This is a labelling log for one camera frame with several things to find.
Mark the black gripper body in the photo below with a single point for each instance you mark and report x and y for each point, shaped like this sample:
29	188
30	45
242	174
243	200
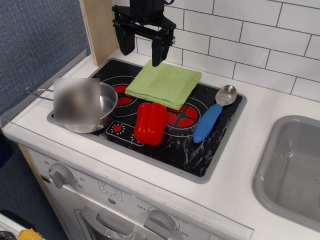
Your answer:
145	18

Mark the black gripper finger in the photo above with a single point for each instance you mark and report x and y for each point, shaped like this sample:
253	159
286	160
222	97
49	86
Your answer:
125	38
160	47

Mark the stainless steel pot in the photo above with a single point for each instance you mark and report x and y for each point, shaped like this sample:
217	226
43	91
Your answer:
83	107

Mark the green square cloth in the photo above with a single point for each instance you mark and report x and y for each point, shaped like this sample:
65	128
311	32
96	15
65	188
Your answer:
165	84

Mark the yellow cloth item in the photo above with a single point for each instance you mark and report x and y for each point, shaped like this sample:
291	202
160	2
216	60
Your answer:
29	234

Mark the red toy bell pepper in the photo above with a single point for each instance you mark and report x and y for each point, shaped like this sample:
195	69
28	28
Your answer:
151	122

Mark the black toy stove top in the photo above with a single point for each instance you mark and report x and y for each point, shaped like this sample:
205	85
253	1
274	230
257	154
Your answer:
176	153

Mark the grey left oven knob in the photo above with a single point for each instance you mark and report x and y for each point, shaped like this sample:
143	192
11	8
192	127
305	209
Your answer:
60	175

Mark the grey oven knob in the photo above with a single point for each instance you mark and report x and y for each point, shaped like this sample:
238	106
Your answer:
160	224
60	175

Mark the grey right oven knob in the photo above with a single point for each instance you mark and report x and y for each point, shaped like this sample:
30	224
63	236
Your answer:
160	224

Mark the grey toy sink basin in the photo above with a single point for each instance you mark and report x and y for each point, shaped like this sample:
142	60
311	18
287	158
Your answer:
287	179

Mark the blue handled metal spoon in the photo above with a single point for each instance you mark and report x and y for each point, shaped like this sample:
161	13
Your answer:
225	96

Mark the grey oven door handle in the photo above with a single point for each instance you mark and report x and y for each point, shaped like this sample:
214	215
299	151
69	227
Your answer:
106	226

